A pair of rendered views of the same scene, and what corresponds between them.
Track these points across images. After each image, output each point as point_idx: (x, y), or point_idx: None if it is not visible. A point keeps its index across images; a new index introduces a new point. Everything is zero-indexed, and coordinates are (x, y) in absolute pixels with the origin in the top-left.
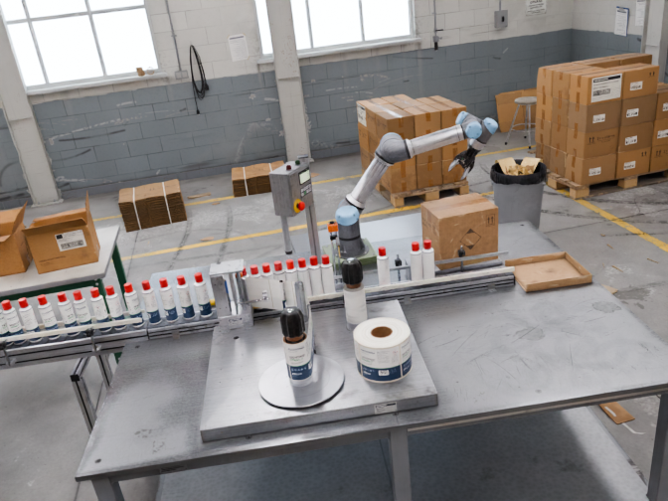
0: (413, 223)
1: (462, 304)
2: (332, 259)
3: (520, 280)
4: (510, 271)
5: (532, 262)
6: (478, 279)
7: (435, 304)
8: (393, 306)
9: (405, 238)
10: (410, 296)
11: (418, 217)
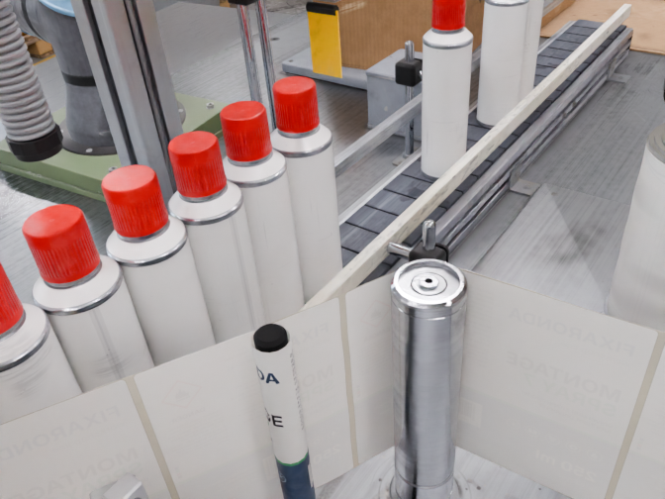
0: (170, 32)
1: (643, 130)
2: (93, 168)
3: None
4: (625, 19)
5: (559, 13)
6: (595, 57)
7: (593, 158)
8: (585, 208)
9: (204, 59)
10: (520, 164)
11: (164, 20)
